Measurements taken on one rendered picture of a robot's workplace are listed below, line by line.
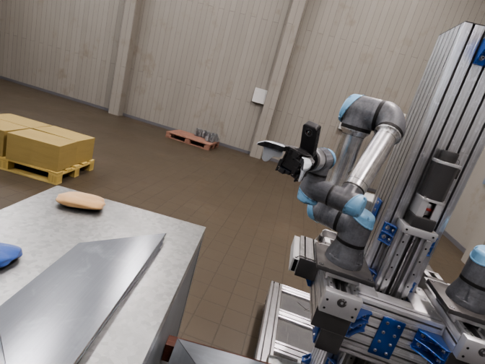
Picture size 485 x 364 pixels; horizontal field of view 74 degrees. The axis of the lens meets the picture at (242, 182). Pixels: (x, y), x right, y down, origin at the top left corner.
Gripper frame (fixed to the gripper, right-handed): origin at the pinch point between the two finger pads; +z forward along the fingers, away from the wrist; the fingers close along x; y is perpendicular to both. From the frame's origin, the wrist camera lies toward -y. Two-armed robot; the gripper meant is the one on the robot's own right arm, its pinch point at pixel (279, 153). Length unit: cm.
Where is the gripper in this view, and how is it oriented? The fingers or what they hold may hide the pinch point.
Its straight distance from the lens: 84.4
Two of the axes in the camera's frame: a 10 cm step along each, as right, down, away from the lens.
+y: -3.6, 8.7, 3.4
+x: -7.3, -4.9, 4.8
